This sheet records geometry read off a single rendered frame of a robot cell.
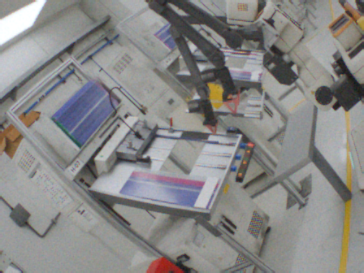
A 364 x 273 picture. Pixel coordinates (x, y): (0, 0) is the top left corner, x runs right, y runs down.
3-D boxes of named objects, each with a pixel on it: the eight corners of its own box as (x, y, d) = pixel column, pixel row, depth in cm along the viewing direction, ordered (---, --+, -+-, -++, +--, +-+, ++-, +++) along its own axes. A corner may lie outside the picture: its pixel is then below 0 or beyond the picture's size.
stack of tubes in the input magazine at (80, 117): (119, 102, 261) (92, 76, 256) (81, 147, 222) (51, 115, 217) (110, 113, 268) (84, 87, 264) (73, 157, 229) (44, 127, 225)
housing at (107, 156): (142, 135, 271) (139, 116, 263) (110, 179, 234) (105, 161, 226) (132, 133, 274) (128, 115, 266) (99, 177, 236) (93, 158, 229)
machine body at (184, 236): (275, 221, 278) (219, 169, 268) (252, 292, 224) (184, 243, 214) (217, 249, 318) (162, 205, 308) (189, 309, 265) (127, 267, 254)
